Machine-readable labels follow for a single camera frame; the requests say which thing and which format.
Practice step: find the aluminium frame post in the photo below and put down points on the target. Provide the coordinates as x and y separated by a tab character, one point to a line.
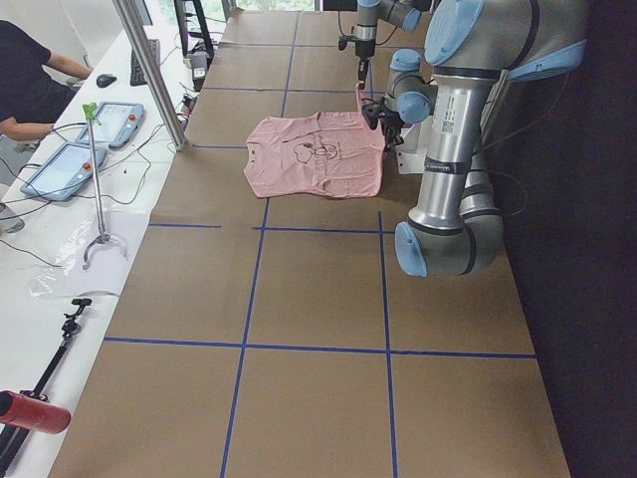
131	22

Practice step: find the metal grabber stick green tip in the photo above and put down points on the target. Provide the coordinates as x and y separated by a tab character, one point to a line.
104	238

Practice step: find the black tripod stick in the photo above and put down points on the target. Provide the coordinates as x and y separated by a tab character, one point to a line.
12	438

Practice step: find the white pillar base mount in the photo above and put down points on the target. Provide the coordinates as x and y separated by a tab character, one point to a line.
410	153

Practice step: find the red cylinder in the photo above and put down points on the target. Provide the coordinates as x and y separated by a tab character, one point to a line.
20	410

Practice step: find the black stand frame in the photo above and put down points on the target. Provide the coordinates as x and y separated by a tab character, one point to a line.
193	30

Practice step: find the near blue teach pendant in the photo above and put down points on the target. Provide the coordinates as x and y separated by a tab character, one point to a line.
62	175

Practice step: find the black power adapter box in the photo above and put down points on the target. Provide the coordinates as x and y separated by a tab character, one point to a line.
199	63

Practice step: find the person in black shirt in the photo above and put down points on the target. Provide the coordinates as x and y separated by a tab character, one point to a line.
31	100

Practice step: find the pink Snoopy t-shirt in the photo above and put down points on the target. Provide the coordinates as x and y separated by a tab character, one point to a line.
335	155

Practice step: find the black computer mouse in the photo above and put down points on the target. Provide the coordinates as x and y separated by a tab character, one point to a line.
105	80

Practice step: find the blue teach pendant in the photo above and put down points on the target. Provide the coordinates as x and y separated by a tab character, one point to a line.
114	123
62	175

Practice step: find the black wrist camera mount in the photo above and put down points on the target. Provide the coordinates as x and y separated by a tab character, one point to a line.
373	112
344	41

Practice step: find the clear plastic sheet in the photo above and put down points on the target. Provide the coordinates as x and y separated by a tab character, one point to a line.
81	268

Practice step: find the far blue teach pendant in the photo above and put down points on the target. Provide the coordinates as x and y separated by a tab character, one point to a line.
114	123

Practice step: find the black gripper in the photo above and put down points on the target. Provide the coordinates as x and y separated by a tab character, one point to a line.
388	120
364	48

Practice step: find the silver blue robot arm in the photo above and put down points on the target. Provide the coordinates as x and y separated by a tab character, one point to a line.
455	228
369	12

